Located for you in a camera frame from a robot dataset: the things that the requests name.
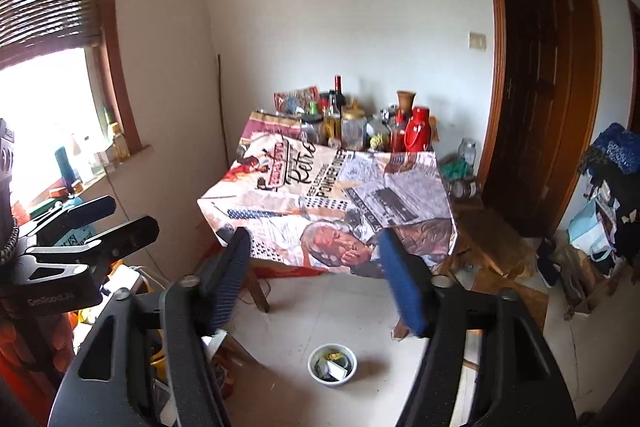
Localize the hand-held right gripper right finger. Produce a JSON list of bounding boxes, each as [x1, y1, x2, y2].
[[378, 229, 576, 427]]

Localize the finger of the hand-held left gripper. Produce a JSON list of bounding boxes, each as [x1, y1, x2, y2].
[[22, 196, 117, 239], [25, 215, 161, 266]]

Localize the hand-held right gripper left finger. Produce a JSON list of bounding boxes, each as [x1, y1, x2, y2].
[[55, 227, 252, 427]]

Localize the white bowl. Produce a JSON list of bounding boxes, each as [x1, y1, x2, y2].
[[307, 343, 358, 387]]

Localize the wooden table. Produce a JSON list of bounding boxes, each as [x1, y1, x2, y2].
[[197, 109, 456, 340]]

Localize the yellow oil bottle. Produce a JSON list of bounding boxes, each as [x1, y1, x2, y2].
[[111, 122, 130, 159]]

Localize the wooden stool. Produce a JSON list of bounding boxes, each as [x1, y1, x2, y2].
[[450, 197, 538, 280]]

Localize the newspaper print tablecloth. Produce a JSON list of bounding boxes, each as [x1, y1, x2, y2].
[[197, 112, 458, 280]]

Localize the metal tin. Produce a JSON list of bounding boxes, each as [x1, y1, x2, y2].
[[450, 179, 482, 198]]

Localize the green netting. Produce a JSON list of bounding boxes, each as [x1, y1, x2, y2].
[[442, 158, 473, 182]]

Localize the dark shoe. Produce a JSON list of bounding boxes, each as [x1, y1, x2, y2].
[[537, 238, 563, 289]]

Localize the red bottle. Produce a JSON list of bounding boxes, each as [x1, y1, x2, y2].
[[390, 109, 407, 152]]

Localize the red thermos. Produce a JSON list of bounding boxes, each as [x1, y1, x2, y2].
[[404, 105, 433, 152]]

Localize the plastic jar with gold lid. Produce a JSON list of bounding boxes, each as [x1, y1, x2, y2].
[[341, 107, 367, 151]]

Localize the brown paper bag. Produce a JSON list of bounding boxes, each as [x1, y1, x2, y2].
[[557, 244, 606, 320]]

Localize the clear glass oil bottle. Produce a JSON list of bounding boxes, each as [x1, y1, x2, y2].
[[324, 92, 343, 145]]

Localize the light blue paper bag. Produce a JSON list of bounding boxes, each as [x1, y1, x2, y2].
[[567, 199, 618, 278]]

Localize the red snack bag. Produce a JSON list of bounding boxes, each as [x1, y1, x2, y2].
[[273, 86, 321, 115]]

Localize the dark wine bottle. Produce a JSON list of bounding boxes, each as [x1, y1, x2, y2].
[[332, 75, 347, 118]]

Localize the pile of dark clothes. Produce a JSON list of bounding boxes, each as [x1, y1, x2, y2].
[[595, 172, 640, 260]]

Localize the dark wooden door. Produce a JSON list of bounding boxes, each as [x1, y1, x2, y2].
[[475, 0, 603, 238]]

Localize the pile of clothes on chair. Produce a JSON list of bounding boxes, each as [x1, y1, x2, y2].
[[580, 123, 640, 180]]

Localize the brown wooden door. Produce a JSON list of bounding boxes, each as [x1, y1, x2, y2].
[[627, 0, 640, 132]]

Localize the wooden window frame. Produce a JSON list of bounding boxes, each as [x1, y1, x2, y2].
[[97, 0, 153, 168]]

